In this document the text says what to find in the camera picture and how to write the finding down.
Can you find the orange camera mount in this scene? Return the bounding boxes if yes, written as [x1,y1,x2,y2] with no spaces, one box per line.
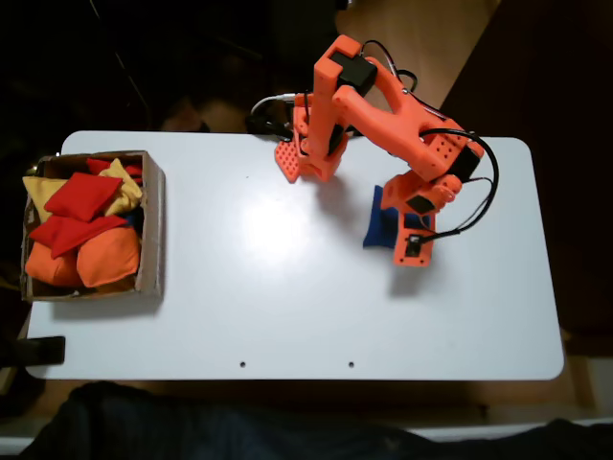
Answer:
[393,210,436,268]

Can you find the black camera cable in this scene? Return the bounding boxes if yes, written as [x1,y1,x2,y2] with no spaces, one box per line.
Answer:
[361,40,500,243]

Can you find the yellow bean bag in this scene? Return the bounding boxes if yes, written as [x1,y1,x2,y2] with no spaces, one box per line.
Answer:
[98,157,144,218]
[22,175,68,224]

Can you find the white cable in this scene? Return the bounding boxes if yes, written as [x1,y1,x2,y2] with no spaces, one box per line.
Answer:
[251,92,310,119]

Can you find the black base clamp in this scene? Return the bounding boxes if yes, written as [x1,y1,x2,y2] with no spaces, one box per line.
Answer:
[245,114,293,142]

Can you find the black table clamp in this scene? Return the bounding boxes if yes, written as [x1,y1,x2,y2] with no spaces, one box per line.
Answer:
[0,336,66,368]

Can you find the orange bean bag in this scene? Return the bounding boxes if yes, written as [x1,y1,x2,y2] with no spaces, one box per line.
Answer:
[76,225,142,288]
[24,241,81,288]

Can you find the cardboard box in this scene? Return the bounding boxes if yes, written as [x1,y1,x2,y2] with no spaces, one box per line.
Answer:
[20,150,167,303]

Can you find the red bean bag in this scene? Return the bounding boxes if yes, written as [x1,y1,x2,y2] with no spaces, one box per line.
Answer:
[29,214,129,259]
[85,157,144,186]
[43,172,125,222]

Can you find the person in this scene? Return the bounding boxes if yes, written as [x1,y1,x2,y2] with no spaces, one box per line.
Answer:
[18,380,613,460]

